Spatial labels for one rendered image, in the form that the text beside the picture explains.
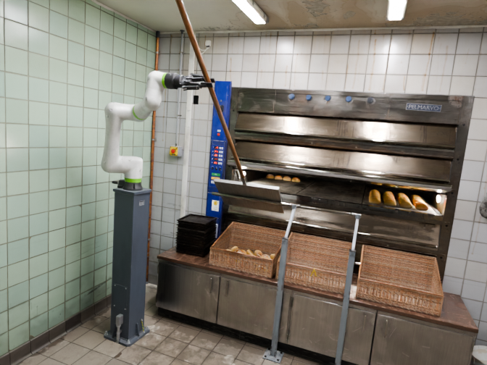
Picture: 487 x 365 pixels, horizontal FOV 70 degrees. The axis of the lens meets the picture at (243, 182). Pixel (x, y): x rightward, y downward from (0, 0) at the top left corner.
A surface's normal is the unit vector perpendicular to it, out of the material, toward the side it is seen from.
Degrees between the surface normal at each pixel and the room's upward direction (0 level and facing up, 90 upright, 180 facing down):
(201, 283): 90
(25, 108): 90
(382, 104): 90
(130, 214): 90
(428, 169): 70
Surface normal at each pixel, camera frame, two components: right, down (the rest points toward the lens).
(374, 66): -0.35, 0.11
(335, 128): -0.30, -0.24
